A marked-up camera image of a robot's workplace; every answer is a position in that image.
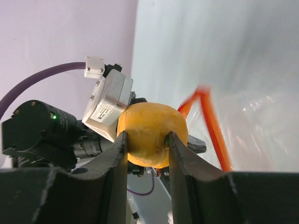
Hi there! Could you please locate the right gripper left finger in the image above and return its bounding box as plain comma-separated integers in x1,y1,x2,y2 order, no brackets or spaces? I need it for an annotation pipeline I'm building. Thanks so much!
0,132,128,224

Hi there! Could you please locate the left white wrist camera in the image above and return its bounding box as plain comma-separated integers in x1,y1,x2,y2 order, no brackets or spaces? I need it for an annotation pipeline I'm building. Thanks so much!
82,56,133,142

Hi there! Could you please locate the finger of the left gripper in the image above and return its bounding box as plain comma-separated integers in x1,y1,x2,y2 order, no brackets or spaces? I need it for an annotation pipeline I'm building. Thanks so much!
187,135,206,154

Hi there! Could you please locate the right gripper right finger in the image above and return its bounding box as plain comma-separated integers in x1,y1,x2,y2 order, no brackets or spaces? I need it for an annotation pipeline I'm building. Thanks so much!
169,133,299,224

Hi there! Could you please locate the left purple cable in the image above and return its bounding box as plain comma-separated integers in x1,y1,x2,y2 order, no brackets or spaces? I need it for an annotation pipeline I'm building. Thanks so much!
0,62,86,117

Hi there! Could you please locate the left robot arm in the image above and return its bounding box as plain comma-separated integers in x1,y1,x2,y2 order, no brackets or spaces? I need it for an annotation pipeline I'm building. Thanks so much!
2,98,206,174

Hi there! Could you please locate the purple cable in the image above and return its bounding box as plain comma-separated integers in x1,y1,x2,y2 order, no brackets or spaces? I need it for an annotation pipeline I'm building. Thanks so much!
0,62,86,117
127,171,156,196

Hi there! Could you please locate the clear zip top bag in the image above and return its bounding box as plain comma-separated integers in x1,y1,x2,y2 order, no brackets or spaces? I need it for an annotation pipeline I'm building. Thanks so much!
179,86,299,172

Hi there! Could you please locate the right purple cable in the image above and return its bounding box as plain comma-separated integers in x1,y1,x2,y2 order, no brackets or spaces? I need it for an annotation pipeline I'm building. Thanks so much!
127,171,156,196

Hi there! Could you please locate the yellow fake lemon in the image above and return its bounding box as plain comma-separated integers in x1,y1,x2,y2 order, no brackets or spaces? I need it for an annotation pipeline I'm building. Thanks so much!
117,102,188,169

